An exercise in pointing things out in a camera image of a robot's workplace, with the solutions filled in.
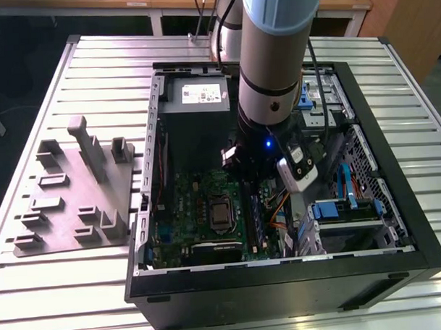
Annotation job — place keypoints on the green motherboard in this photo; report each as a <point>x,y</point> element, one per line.
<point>186,209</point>

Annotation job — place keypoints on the silver CPU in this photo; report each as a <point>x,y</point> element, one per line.
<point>221,213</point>

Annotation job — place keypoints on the wooden workbench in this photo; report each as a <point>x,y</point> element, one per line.
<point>345,3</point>

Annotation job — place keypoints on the tall blue disk carrier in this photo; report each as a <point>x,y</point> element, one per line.
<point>305,93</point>

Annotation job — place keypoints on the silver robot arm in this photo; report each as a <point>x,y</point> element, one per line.
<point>275,61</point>

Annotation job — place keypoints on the metal drive cage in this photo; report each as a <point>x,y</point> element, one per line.
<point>334,110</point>

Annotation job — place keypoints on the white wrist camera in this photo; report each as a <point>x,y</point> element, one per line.
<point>293,182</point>

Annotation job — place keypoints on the black PC case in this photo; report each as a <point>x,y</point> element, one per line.
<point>282,286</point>

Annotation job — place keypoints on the CPU socket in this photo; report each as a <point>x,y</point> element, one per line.
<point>221,198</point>

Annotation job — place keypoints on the black RAM slot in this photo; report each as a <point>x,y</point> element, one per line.
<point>247,222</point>

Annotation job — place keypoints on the black graphics card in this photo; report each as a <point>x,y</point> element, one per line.
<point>216,250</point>

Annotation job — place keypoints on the brown wooden cabinet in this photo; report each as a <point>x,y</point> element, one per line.
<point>400,21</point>

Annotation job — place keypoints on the grey parts rack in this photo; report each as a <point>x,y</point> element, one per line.
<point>87,184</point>

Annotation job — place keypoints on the blue carrier with disk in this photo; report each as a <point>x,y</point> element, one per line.
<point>327,210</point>

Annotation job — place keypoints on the grey power supply unit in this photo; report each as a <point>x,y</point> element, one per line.
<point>196,104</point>

